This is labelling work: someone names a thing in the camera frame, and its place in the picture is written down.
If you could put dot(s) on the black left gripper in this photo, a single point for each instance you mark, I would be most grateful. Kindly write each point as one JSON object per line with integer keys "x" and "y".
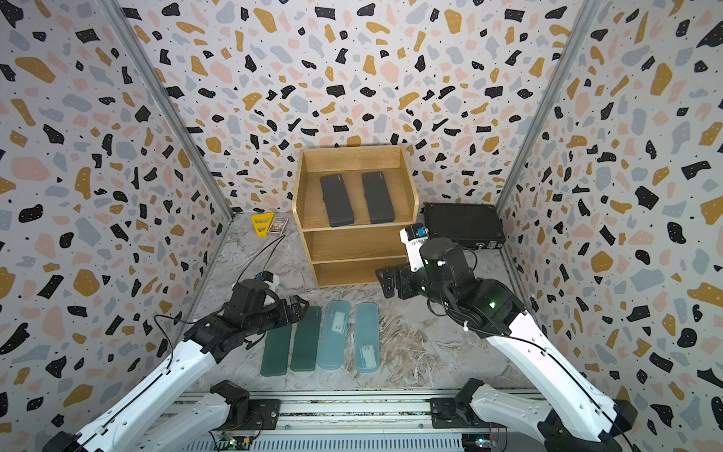
{"x": 297, "y": 314}

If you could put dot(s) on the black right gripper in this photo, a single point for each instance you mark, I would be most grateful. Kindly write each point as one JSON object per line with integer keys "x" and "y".
{"x": 393, "y": 276}

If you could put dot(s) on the light teal pencil case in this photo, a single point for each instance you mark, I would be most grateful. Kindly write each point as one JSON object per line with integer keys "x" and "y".
{"x": 331, "y": 349}
{"x": 367, "y": 338}

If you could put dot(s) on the dark grey pencil case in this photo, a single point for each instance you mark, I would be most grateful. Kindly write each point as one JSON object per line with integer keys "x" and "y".
{"x": 337, "y": 202}
{"x": 377, "y": 196}

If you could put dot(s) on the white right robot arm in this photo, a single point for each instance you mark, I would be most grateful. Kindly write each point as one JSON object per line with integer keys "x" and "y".
{"x": 572, "y": 415}

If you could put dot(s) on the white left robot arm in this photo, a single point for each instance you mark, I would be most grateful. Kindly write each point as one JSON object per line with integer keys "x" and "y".
{"x": 130, "y": 424}

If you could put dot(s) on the dark green pencil case inner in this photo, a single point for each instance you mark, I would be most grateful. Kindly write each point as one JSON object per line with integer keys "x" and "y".
{"x": 306, "y": 341}

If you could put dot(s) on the dark green pencil case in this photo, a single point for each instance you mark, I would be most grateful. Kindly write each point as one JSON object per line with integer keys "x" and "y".
{"x": 276, "y": 352}
{"x": 306, "y": 341}

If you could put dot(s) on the dark green pencil case outer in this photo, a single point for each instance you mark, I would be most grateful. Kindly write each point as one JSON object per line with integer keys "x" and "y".
{"x": 276, "y": 352}

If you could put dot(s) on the wooden three-tier shelf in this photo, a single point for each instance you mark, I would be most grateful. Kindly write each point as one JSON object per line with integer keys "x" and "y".
{"x": 348, "y": 255}

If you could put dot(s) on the yellow plastic triangular holder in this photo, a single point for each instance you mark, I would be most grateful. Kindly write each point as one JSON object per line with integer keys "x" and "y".
{"x": 261, "y": 223}

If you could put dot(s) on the black briefcase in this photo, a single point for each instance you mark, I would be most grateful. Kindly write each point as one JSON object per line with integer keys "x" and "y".
{"x": 469, "y": 225}

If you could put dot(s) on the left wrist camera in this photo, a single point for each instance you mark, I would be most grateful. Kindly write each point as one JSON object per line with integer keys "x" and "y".
{"x": 268, "y": 277}

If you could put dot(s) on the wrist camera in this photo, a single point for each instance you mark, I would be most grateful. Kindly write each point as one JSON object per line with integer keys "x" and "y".
{"x": 268, "y": 277}
{"x": 413, "y": 238}

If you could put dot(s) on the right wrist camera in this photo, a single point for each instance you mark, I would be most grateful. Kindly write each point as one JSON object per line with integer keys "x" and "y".
{"x": 413, "y": 238}

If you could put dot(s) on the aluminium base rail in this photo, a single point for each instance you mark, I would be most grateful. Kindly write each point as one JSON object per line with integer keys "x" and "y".
{"x": 361, "y": 420}

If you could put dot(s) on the right corner aluminium post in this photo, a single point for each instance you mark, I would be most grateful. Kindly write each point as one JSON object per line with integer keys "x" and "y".
{"x": 577, "y": 35}

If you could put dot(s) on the corner aluminium post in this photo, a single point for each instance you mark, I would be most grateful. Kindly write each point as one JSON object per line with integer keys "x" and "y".
{"x": 577, "y": 35}
{"x": 115, "y": 16}

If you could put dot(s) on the left corner aluminium post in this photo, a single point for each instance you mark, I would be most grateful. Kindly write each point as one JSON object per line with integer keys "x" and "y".
{"x": 115, "y": 16}

